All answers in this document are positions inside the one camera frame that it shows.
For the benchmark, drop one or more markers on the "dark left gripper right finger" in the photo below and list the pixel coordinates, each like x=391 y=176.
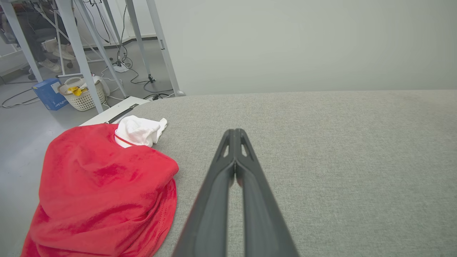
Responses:
x=264 y=214

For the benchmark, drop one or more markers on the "grey metal frame leg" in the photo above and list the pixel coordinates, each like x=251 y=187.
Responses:
x=137 y=39
x=21 y=39
x=166 y=53
x=103 y=57
x=78 y=53

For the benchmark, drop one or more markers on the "white shoe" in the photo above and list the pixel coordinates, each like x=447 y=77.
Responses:
x=65 y=53
x=50 y=65

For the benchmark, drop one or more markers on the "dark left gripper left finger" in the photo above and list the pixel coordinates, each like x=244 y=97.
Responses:
x=209 y=214

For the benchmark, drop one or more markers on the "blue cardboard box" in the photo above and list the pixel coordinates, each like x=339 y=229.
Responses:
x=50 y=94

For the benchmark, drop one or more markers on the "yellow item in basket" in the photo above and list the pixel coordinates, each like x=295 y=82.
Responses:
x=75 y=90

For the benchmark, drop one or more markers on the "seated person in dark trousers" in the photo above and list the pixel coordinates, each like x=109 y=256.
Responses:
x=39 y=32

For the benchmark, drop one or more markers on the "red shirt with white sleeves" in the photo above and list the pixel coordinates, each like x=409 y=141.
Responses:
x=100 y=185

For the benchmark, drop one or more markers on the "white power strip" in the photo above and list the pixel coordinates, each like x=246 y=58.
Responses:
x=121 y=67

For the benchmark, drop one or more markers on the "white perforated laundry basket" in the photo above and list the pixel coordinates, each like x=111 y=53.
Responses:
x=84 y=100

